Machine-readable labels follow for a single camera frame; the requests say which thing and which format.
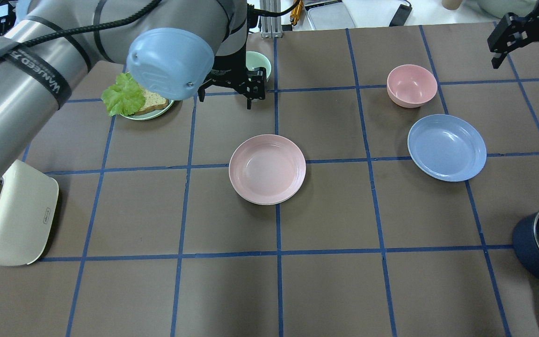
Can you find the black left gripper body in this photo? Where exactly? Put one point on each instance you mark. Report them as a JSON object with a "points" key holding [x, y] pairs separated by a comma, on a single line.
{"points": [[229, 70]]}

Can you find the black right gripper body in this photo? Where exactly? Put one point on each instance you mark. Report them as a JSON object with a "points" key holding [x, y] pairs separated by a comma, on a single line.
{"points": [[518, 31]]}

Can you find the pink plate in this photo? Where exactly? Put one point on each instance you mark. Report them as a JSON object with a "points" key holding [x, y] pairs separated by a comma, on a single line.
{"points": [[267, 169]]}

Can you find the blue plate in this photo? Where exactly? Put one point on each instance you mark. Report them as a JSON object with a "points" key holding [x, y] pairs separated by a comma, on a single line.
{"points": [[447, 148]]}

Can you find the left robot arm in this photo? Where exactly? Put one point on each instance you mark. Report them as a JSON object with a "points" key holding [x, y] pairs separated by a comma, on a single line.
{"points": [[168, 46]]}

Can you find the green bowl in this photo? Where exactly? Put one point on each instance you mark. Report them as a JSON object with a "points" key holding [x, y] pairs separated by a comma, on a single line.
{"points": [[257, 60]]}

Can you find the bread slice on plate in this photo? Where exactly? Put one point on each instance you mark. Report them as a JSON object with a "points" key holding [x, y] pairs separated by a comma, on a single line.
{"points": [[152, 102]]}

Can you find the green plate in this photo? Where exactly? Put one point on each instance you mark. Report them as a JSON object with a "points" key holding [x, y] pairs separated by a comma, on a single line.
{"points": [[157, 110]]}

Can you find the lettuce leaf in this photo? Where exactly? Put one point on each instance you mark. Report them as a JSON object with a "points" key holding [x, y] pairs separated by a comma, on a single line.
{"points": [[125, 97]]}

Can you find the black power adapter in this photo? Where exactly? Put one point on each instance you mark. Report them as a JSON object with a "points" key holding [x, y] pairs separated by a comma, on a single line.
{"points": [[401, 15]]}

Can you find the pink bowl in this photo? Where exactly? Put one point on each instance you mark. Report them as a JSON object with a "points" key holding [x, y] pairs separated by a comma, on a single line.
{"points": [[411, 86]]}

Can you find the white toaster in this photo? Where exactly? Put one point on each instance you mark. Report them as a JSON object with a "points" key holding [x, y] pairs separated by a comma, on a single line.
{"points": [[28, 201]]}

